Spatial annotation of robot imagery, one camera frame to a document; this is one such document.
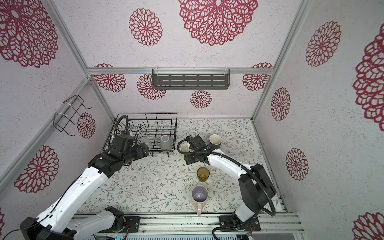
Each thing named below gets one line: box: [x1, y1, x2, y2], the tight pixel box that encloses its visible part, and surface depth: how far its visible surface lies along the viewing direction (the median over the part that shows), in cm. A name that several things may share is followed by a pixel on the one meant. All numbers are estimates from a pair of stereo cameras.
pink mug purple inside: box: [191, 185, 209, 216], surface depth 76 cm
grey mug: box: [160, 135, 172, 150], surface depth 95 cm
